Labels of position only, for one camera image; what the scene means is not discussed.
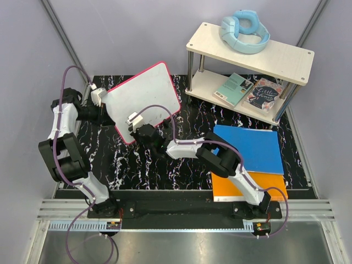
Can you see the white two-tier shelf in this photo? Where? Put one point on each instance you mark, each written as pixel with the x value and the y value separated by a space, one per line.
pixel 210 60

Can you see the orange notebook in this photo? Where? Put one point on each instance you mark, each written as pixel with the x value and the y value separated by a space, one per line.
pixel 238 189

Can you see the teal paperback book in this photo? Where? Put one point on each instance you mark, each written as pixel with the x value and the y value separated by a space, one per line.
pixel 233 90

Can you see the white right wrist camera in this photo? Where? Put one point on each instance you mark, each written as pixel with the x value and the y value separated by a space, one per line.
pixel 134 121

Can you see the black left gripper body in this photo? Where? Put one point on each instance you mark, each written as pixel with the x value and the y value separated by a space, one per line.
pixel 102 113

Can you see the Little Women book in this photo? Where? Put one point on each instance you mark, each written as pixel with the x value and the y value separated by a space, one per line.
pixel 263 96

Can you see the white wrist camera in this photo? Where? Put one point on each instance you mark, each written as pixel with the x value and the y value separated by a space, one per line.
pixel 134 121
pixel 97 94

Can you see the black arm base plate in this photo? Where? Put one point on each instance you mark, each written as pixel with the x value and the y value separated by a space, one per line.
pixel 183 210

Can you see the light blue headphones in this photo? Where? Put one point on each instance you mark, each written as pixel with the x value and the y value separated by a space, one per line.
pixel 247 23

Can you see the blue notebook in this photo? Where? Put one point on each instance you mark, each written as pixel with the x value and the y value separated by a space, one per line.
pixel 258 147

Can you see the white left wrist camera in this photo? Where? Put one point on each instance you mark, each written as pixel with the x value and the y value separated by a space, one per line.
pixel 97 94

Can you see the pink framed whiteboard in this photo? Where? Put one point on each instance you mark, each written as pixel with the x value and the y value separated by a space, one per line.
pixel 153 86

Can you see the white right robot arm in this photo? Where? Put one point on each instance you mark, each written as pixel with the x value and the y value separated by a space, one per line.
pixel 218 156

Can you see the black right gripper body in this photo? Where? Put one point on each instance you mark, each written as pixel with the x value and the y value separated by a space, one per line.
pixel 135 134

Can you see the black marble pattern mat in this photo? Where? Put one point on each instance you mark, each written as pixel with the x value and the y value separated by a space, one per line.
pixel 123 167

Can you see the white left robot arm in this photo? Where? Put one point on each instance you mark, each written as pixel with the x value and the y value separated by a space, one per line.
pixel 66 159

